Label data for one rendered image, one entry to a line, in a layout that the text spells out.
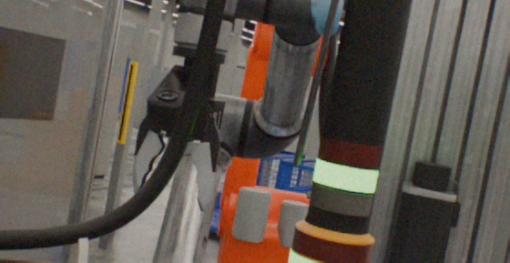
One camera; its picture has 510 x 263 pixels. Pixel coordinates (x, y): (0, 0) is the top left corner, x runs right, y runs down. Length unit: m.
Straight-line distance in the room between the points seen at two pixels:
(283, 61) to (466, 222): 0.43
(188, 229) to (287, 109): 0.27
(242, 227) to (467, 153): 3.06
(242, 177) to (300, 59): 3.45
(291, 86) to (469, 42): 0.32
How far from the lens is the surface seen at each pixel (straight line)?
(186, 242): 1.24
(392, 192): 1.27
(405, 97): 1.27
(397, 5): 0.38
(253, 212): 4.21
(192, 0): 0.93
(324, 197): 0.37
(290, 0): 1.02
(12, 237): 0.34
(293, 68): 1.12
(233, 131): 1.32
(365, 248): 0.38
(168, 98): 0.85
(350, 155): 0.37
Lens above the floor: 1.65
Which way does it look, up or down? 3 degrees down
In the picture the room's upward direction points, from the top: 10 degrees clockwise
